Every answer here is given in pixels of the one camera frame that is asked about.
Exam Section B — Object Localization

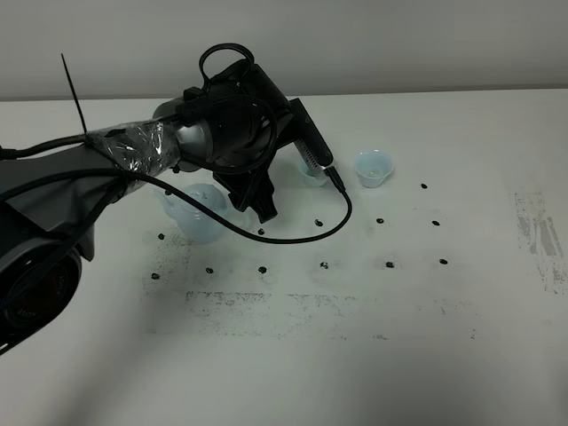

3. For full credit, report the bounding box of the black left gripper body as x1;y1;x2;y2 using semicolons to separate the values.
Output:
213;148;278;211

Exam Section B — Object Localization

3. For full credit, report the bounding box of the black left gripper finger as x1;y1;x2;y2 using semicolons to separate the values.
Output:
243;172;278;224

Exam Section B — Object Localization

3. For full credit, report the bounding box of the light blue porcelain teapot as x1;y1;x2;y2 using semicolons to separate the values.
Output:
154;183;251;244

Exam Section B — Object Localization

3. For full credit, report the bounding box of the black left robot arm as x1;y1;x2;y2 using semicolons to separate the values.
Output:
1;59;294;351

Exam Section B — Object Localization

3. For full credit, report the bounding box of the left light blue teacup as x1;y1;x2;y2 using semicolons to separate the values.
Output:
297;159;328;187

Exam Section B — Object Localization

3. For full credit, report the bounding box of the light blue teacup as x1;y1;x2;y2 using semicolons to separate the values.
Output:
297;159;328;187
354;150;395;188

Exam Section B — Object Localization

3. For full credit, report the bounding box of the right light blue teacup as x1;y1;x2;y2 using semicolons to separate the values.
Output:
354;150;395;188

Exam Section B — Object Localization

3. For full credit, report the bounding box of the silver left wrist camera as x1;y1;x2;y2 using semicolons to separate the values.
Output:
290;99;334;177

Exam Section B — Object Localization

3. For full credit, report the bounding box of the black cable tie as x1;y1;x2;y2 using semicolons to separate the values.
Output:
59;53;88;136

